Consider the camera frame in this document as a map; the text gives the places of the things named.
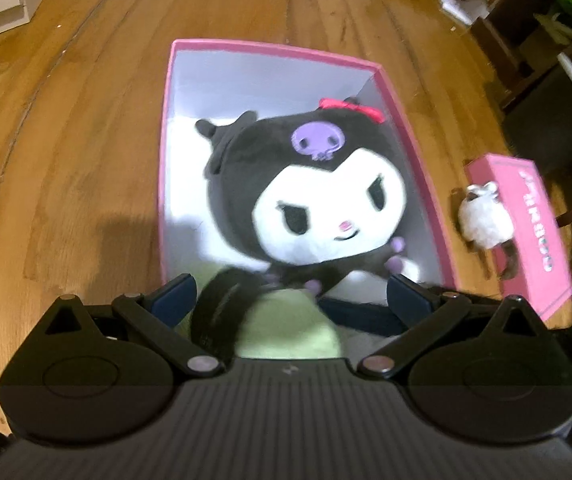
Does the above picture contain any black and white plush doll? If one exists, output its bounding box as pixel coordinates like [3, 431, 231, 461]
[188, 97, 423, 361]

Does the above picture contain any pale green soft item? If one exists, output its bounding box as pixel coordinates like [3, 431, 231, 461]
[238, 291, 343, 361]

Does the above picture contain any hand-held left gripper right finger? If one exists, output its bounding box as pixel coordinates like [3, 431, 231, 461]
[356, 275, 553, 379]

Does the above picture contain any pink cardboard box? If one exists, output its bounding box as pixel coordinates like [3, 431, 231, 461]
[157, 37, 459, 312]

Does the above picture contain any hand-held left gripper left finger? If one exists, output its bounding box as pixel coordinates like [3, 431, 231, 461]
[40, 274, 225, 379]

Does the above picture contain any pink box lid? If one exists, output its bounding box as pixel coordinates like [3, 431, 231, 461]
[466, 153, 572, 324]

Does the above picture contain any small white fluffy toy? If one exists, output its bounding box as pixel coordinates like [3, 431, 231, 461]
[457, 183, 521, 281]

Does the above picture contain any dark wooden shelf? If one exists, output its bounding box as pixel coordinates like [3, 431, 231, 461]
[468, 0, 572, 221]

